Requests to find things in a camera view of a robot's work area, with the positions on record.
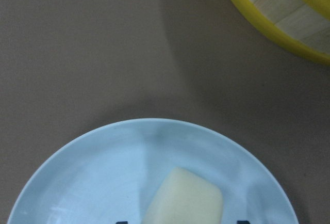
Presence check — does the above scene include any white steamed bun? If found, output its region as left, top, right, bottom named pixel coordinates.
left=141, top=167, right=224, bottom=223

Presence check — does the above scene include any yellow bamboo steamer basket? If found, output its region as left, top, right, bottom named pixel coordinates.
left=231, top=0, right=329, bottom=65

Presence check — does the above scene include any light blue plate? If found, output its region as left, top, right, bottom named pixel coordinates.
left=8, top=118, right=298, bottom=223

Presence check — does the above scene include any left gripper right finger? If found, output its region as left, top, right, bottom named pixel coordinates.
left=236, top=220, right=250, bottom=224

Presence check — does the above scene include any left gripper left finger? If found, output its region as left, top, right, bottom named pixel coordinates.
left=115, top=221, right=128, bottom=224

